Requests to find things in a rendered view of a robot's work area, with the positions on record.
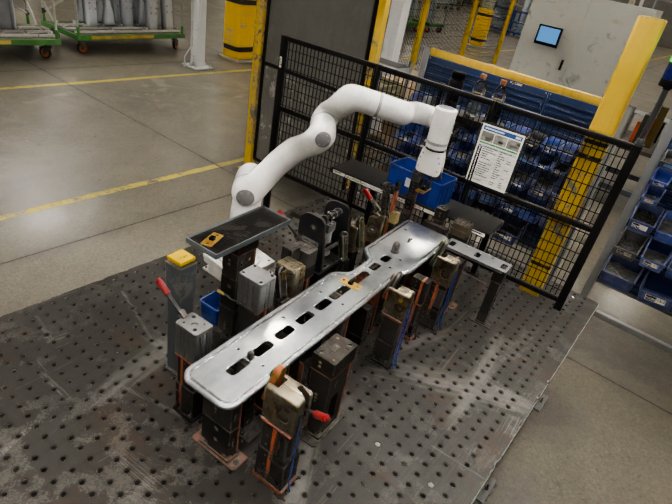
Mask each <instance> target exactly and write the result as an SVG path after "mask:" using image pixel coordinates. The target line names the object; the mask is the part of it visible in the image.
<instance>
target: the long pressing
mask: <svg viewBox="0 0 672 504"><path fill-rule="evenodd" d="M405 229H406V230H405ZM409 238H410V239H411V238H413V240H410V242H407V241H408V239H409ZM445 238H447V237H446V236H444V235H442V234H440V233H438V232H436V231H433V230H431V229H429V228H427V227H424V226H422V225H420V224H418V223H415V222H413V221H412V220H406V221H404V222H402V223H401V224H399V225H398V226H396V227H395V228H393V229H392V230H390V231H389V232H387V233H386V234H384V235H383V236H381V237H380V238H378V239H376V240H375V241H373V242H372V243H370V244H369V245H367V246H366V247H365V248H364V254H365V256H366V259H367V261H366V262H364V263H363V264H361V265H360V266H358V267H357V268H356V269H354V270H353V271H351V272H331V273H329V274H327V275H326V276H324V277H323V278H321V279H320V280H318V281H317V282H315V283H314V284H312V285H311V286H309V287H308V288H306V289H305V290H303V291H302V292H300V293H299V294H297V295H296V296H294V297H293V298H291V299H290V300H288V301H287V302H285V303H284V304H282V305H281V306H279V307H278V308H276V309H275V310H273V311H272V312H270V313H269V314H267V315H265V316H264V317H262V318H261V319H259V320H258V321H256V322H255V323H253V324H252V325H250V326H249V327H247V328H246V329H244V330H243V331H241V332H240V333H238V334H237V335H235V336H234V337H232V338H231V339H229V340H228V341H226V342H225V343H223V344H222V345H220V346H219V347H217V348H216V349H214V350H213V351H211V352H210V353H208V354H207V355H205V356H204V357H202V358H201V359H199V360H198V361H196V362H194V363H193V364H191V365H190V366H189V367H187V368H186V370H185V372H184V380H185V382H186V383H187V384H188V385H189V386H190V387H192V388H193V389H194V390H195V391H197V392H198V393H199V394H201V395H202V396H203V397H205V398H206V399H207V400H209V401H210V402H211V403H213V404H214V405H215V406H217V407H218V408H220V409H223V410H233V409H236V408H238V407H239V406H241V405H242V404H243V403H244V402H246V401H247V400H248V399H249V398H250V397H252V396H253V395H254V394H255V393H257V392H258V391H259V390H260V389H261V388H263V387H264V386H265V385H266V384H267V383H268V380H269V378H270V376H269V375H270V373H271V371H272V369H274V368H275V367H276V366H277V365H278V364H280V363H281V364H282V365H284V366H285V367H286V368H287V367H288V366H290V365H291V364H292V363H293V362H294V361H296V360H297V359H298V358H299V357H301V356H302V355H303V354H304V353H305V352H307V351H308V350H309V349H310V348H312V347H313V346H314V345H315V344H317V343H318V342H319V341H320V340H321V339H323V338H324V337H325V336H326V335H328V334H329V333H330V332H331V331H332V330H334V329H335V328H336V327H337V326H339V325H340V324H341V323H342V322H343V321H345V320H346V319H347V318H348V317H350V316H351V315H352V314H353V313H354V312H356V311H357V310H358V309H359V308H361V307H362V306H363V305H364V304H365V303H367V302H368V301H369V300H370V299H372V298H373V297H374V296H375V295H376V294H378V293H379V292H380V291H381V290H383V289H384V288H385V287H386V286H387V285H388V284H389V283H390V281H391V280H390V278H391V277H392V275H393V274H394V273H396V272H397V271H398V270H399V271H401V272H402V273H403V276H404V275H409V274H411V273H413V272H414V271H415V270H416V269H417V268H418V267H420V266H421V265H422V264H423V263H424V262H426V261H427V260H428V259H429V258H430V257H432V256H433V255H434V254H435V253H436V251H437V250H438V248H439V246H438V245H439V244H440V242H441V241H442V240H444V239H445ZM396 241H398V242H399V243H400V249H399V253H398V254H394V253H392V252H391V249H392V245H393V243H394V242H396ZM431 241H432V242H431ZM384 256H387V257H389V258H391V259H390V260H389V261H387V262H384V261H382V260H380V259H381V258H383V257H384ZM400 260H401V261H400ZM373 264H378V265H380V267H379V268H378V269H377V270H372V269H370V268H369V267H370V266H371V265H373ZM389 267H391V268H389ZM362 272H367V273H369V276H367V277H366V278H364V279H363V280H362V281H360V282H359V283H358V284H359V285H361V286H362V288H361V289H360V290H358V291H356V290H354V289H352V288H350V287H349V288H350V290H348V291H347V292H346V293H344V294H343V295H342V296H340V297H339V298H338V299H336V300H334V299H332V298H330V297H329V296H330V295H331V294H333V293H334V292H335V291H337V290H338V289H340V288H341V287H342V286H346V285H345V284H343V283H341V282H339V280H340V279H341V278H343V277H346V278H348V279H350V280H352V279H353V278H355V277H356V276H358V275H359V274H360V273H362ZM324 299H327V300H329V301H331V302H332V303H331V304H330V305H328V306H327V307H325V308H324V309H323V310H318V309H316V308H315V306H316V305H317V304H319V303H320V302H322V301H323V300H324ZM342 304H344V305H342ZM306 312H310V313H311V314H313V315H314V316H313V317H312V318H311V319H309V320H308V321H307V322H305V323H304V324H299V323H297V322H296V320H297V319H298V318H299V317H301V316H302V315H304V314H305V313H306ZM282 317H284V319H283V318H282ZM287 326H290V327H292V328H293V329H294V331H293V332H292V333H291V334H289V335H288V336H286V337H285V338H284V339H282V340H280V339H278V338H276V337H275V335H276V334H277V333H279V332H280V331H281V330H283V329H284V328H285V327H287ZM265 342H269V343H271V344H272V345H273V347H272V348H270V349H269V350H268V351H266V352H265V353H264V354H262V355H261V356H259V357H258V356H255V355H254V356H255V358H254V359H253V360H251V361H250V360H248V359H247V358H246V357H247V352H248V351H249V350H252V351H254V350H255V349H256V348H258V347H259V346H261V345H262V344H263V343H265ZM237 349H239V350H237ZM241 359H245V360H246V361H248V362H249V363H250V364H249V365H248V366H246V367H245V368H243V369H242V370H241V371H239V372H238V373H237V374H235V375H230V374H229V373H227V372H226V370H227V369H229V368H230V367H231V366H233V365H234V364H236V363H237V362H238V361H240V360H241ZM262 365H264V366H262Z"/></svg>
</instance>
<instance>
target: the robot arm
mask: <svg viewBox="0 0 672 504"><path fill-rule="evenodd" d="M354 112H360V113H363V114H366V115H369V116H373V117H376V118H379V119H382V120H385V121H389V122H392V123H395V124H399V125H407V124H409V123H418V124H422V125H426V126H429V127H430V129H429V132H428V136H427V139H425V142H426V144H425V145H426V146H424V147H423V149H422V151H421V153H420V155H419V158H418V161H417V164H416V167H415V168H414V170H415V171H416V172H418V174H419V176H420V182H419V189H421V187H422V186H424V183H425V175H426V174H427V175H429V179H428V181H427V182H426V185H425V189H424V191H427V190H428V189H430V186H431V183H432V181H434V180H441V179H442V171H443V168H444V163H445V157H446V152H445V150H446V149H447V146H448V142H449V139H450V136H451V132H452V129H453V126H454V123H455V119H456V116H457V113H458V111H457V110H456V109H455V108H453V107H451V106H447V105H437V106H436V107H433V106H431V105H428V104H425V103H421V102H407V101H404V100H401V99H398V98H396V97H393V96H390V95H387V94H384V93H381V92H378V91H375V90H372V89H369V88H366V87H363V86H360V85H356V84H347V85H344V86H343V87H341V88H340V89H338V90H337V91H336V92H335V93H334V94H333V95H332V96H331V97H330V98H329V99H327V100H326V101H324V102H322V103H321V104H320V105H319V106H318V107H317V108H316V109H315V111H314V112H313V114H312V116H311V120H310V127H309V128H308V129H307V130H306V131H305V132H304V133H302V134H300V135H297V136H294V137H291V138H289V139H287V140H286V141H284V142H283V143H282V144H280V145H279V146H278V147H277V148H275V149H274V150H273V151H272V152H271V153H270V154H269V155H267V156H266V157H265V158H264V160H263V161H262V162H261V163H260V164H259V165H257V164H254V163H246V164H244V165H242V166H241V167H240V168H239V169H238V171H237V173H236V176H235V179H234V183H233V186H232V198H233V200H232V205H231V211H230V218H233V217H235V216H237V215H240V214H242V213H245V212H247V211H250V210H252V209H254V208H257V207H259V206H261V201H262V199H263V198H264V196H265V195H266V194H267V193H268V192H269V191H270V190H271V189H272V187H273V186H274V185H275V184H276V183H277V182H278V181H279V180H280V178H281V177H282V176H283V175H284V174H286V173H287V172H288V171H289V170H290V169H292V168H293V167H294V166H296V165H297V164H298V163H300V162H301V161H303V160H304V159H306V158H309V157H311V156H315V155H319V154H321V153H323V152H324V151H326V150H327V149H328V148H330V147H331V146H332V144H333V143H334V141H335V138H336V125H337V124H338V122H339V121H340V120H342V119H343V118H345V117H347V116H349V115H351V114H353V113H354Z"/></svg>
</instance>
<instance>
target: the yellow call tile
mask: <svg viewBox="0 0 672 504"><path fill-rule="evenodd" d="M167 259H168V260H170V261H172V262H173V263H175V264H176V265H178V266H180V267H181V266H183V265H185V264H188V263H190V262H192V261H194V260H195V259H196V257H195V256H193V255H192V254H190V253H188V252H187V251H185V250H183V249H181V250H179V251H177V252H174V253H172V254H170V255H167Z"/></svg>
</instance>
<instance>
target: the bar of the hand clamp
mask: <svg viewBox="0 0 672 504"><path fill-rule="evenodd" d="M381 186H382V187H383V189H382V200H381V211H380V215H383V216H384V217H385V215H386V216H387V217H386V218H385V220H388V212H389V202H390V191H391V190H392V191H395V189H396V185H395V184H393V185H392V186H391V182H388V181H387V182H385V183H383V184H381ZM385 220H384V222H385Z"/></svg>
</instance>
